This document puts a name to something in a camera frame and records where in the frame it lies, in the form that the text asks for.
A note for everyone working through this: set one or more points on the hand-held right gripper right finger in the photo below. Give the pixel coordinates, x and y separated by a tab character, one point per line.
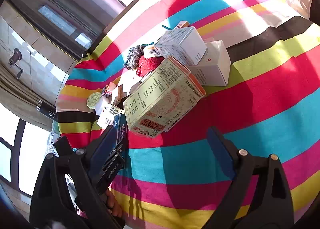
220	153

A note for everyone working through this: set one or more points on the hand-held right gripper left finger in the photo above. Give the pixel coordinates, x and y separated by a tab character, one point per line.
100	152

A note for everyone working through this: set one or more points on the dark blue box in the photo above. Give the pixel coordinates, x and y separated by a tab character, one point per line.
121	126

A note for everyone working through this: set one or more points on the person's left hand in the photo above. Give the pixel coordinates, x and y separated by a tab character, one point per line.
113	204

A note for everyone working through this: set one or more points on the white box with barcode label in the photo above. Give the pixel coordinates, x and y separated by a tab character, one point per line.
108	116

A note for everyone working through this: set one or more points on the round green sponge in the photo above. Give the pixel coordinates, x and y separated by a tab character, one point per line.
93	100

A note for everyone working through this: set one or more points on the small brown box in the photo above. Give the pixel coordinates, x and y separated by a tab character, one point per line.
118	95

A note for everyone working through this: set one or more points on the striped colourful tablecloth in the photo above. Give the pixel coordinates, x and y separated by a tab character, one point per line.
250	98

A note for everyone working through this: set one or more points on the black cylinder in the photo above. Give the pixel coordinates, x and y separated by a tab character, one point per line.
47	110

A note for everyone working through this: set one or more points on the large beige medicine box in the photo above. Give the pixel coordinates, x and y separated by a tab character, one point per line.
162	96

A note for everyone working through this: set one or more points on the white box with red mark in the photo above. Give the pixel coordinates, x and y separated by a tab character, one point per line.
215	68

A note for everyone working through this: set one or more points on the beige curtain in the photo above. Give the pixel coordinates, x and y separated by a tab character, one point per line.
17	96

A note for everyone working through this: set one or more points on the red knitted cloth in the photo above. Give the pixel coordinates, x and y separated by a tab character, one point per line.
148	65

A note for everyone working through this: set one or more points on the small white barcode box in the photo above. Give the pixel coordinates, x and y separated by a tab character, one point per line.
152	51

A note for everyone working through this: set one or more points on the white printed medicine box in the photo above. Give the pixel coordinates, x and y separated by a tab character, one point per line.
182	43

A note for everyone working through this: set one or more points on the small orange white box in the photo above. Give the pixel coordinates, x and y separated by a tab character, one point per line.
182	25

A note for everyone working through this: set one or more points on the dark window frame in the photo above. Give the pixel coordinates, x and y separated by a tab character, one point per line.
18	143

